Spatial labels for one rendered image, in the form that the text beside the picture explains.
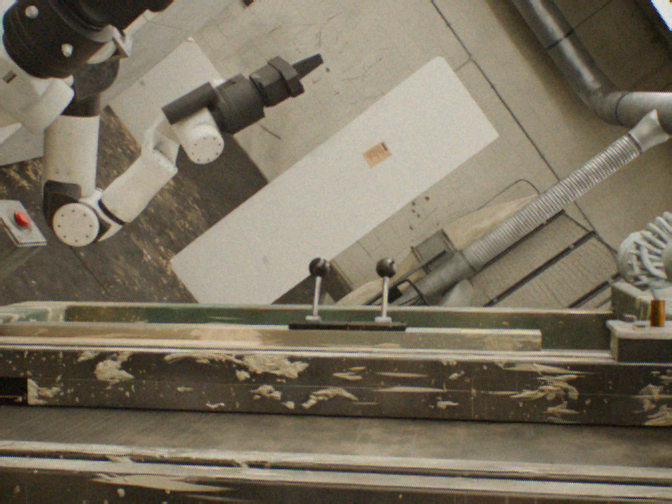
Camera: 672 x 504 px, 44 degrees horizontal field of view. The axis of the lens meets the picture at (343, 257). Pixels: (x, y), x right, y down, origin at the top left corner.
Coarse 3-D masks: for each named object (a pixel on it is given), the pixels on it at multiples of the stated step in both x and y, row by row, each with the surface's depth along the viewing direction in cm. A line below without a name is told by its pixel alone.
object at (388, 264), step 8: (376, 264) 146; (384, 264) 145; (392, 264) 145; (384, 272) 145; (392, 272) 145; (384, 280) 145; (384, 288) 144; (384, 296) 144; (384, 304) 143; (384, 312) 142; (376, 320) 141; (384, 320) 141
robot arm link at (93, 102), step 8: (96, 96) 143; (72, 104) 141; (80, 104) 141; (88, 104) 142; (96, 104) 144; (64, 112) 141; (72, 112) 141; (80, 112) 142; (88, 112) 143; (96, 112) 145
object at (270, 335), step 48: (48, 336) 149; (96, 336) 148; (144, 336) 146; (192, 336) 145; (240, 336) 144; (288, 336) 142; (336, 336) 141; (384, 336) 140; (432, 336) 138; (480, 336) 137; (528, 336) 136
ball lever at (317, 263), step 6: (318, 258) 148; (312, 264) 147; (318, 264) 147; (324, 264) 147; (312, 270) 147; (318, 270) 147; (324, 270) 147; (312, 276) 148; (318, 276) 147; (324, 276) 148; (318, 282) 147; (318, 288) 146; (318, 294) 146; (318, 300) 146; (312, 306) 145; (312, 312) 144; (306, 318) 144; (312, 318) 143; (318, 318) 143
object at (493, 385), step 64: (640, 256) 91; (0, 384) 104; (64, 384) 102; (128, 384) 101; (192, 384) 100; (256, 384) 99; (320, 384) 97; (384, 384) 96; (448, 384) 95; (512, 384) 94; (576, 384) 93; (640, 384) 91
